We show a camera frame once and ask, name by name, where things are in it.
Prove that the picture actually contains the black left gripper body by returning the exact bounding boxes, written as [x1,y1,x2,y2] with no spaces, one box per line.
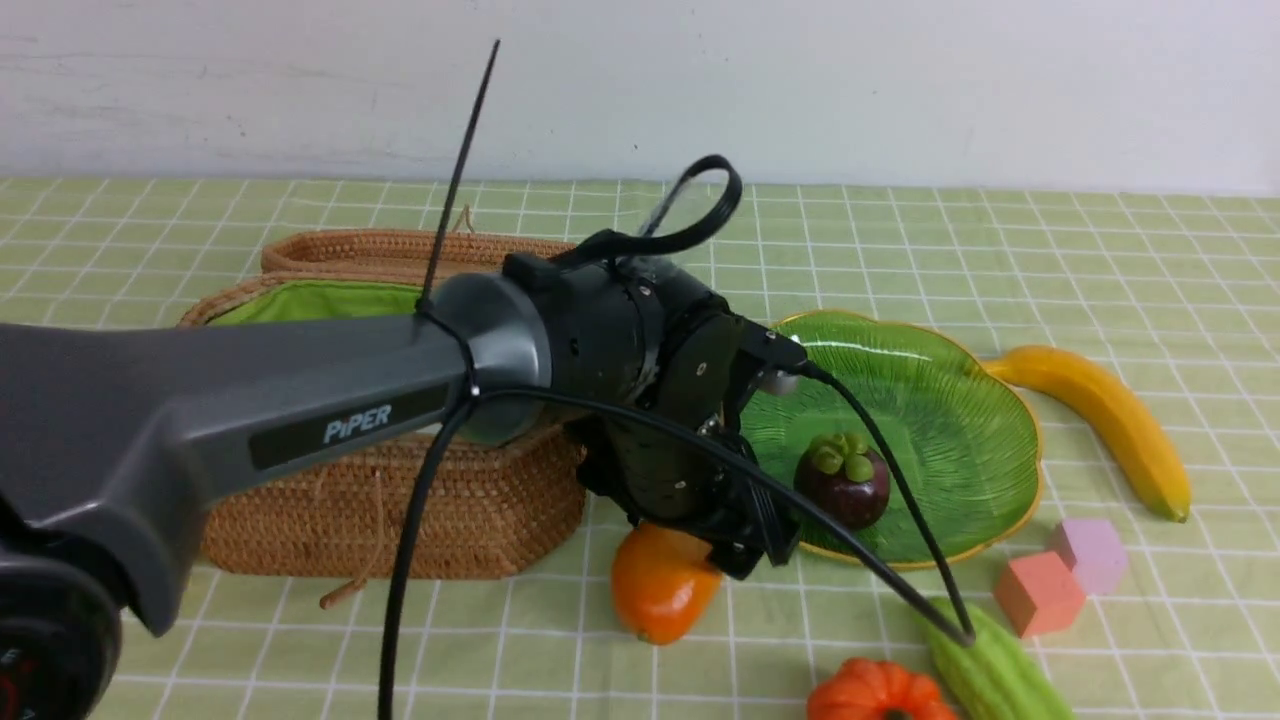
[572,310,800,580]

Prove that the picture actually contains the orange toy mango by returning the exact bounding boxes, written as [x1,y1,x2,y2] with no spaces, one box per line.
[611,523,722,646]

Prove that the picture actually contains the purple toy mangosteen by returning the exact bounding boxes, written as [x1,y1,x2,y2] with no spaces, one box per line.
[792,432,893,530]

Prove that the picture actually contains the yellow toy banana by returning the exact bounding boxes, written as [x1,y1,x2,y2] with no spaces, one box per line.
[980,345,1193,524]

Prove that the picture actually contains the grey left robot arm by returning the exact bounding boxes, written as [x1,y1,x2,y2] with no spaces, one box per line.
[3,249,805,719]

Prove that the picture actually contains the woven wicker basket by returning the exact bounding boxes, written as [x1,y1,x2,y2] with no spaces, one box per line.
[180,272,586,609]

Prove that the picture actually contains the orange toy pumpkin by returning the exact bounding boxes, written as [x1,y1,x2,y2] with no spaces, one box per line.
[806,657,957,720]

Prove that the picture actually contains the green glass leaf plate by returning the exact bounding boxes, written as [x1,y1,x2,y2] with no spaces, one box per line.
[741,310,1044,570]

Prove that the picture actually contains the woven wicker basket lid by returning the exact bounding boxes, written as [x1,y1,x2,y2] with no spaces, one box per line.
[260,204,571,286]

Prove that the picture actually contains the green toy chayote gourd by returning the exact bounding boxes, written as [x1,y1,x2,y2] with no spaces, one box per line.
[920,606,1076,719]

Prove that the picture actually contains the orange foam cube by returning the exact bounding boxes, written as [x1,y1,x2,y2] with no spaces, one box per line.
[993,551,1085,639]

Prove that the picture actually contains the pink foam cube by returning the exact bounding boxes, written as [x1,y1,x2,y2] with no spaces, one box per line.
[1046,518,1129,594]

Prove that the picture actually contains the green checkered tablecloth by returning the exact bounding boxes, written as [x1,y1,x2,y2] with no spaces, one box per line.
[1,177,1279,719]

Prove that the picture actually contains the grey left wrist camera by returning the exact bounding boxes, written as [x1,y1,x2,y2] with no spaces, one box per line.
[732,322,809,398]

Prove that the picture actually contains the black cable tie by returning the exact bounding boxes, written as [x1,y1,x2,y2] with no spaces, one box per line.
[415,38,500,316]

